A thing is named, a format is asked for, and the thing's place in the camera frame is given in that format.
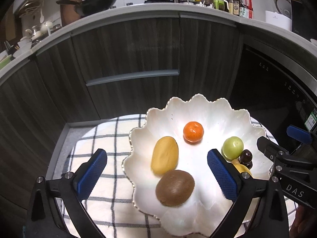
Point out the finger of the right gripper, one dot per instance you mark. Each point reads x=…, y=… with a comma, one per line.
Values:
x=299, y=134
x=271, y=150

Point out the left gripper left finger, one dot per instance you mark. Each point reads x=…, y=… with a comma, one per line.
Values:
x=44, y=218

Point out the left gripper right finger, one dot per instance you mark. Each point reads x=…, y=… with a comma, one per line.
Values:
x=269, y=218

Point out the dark cherry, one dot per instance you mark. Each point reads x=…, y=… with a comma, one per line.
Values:
x=249, y=165
x=246, y=157

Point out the yellow lemon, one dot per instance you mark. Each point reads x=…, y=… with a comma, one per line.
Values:
x=240, y=167

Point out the orange mandarin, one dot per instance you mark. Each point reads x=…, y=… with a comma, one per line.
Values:
x=193, y=132

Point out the brown kiwi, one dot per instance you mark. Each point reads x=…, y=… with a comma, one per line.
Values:
x=174, y=188

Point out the yellow mango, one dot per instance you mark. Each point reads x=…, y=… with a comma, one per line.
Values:
x=165, y=155

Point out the white scalloped bowl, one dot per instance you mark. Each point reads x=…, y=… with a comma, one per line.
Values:
x=205, y=209

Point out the black microwave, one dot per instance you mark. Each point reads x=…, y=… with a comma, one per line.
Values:
x=302, y=22

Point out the white box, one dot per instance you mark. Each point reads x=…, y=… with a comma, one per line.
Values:
x=278, y=20

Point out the red label bottle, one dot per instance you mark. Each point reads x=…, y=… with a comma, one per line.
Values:
x=246, y=9

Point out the dark soy sauce bottle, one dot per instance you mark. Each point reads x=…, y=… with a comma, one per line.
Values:
x=236, y=7

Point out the green basin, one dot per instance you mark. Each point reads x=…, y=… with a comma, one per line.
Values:
x=5, y=61

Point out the gas stove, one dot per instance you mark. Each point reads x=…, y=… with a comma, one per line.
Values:
x=158, y=1

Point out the white teapot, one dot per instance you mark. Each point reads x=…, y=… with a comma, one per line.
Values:
x=46, y=26

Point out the black wok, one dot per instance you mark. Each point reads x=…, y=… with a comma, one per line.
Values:
x=88, y=7

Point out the grey drawer handle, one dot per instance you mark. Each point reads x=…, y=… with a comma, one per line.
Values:
x=133, y=76

